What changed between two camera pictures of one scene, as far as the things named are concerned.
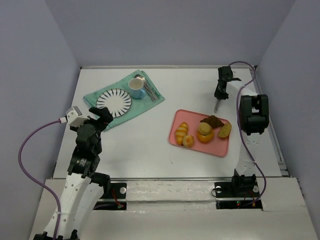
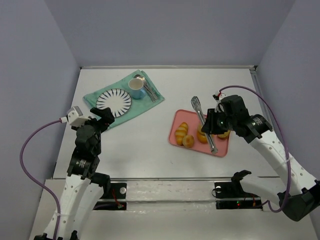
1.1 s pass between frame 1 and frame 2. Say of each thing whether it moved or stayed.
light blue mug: stayed
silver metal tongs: moved
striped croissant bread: stayed
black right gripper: moved
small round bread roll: stayed
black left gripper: stayed
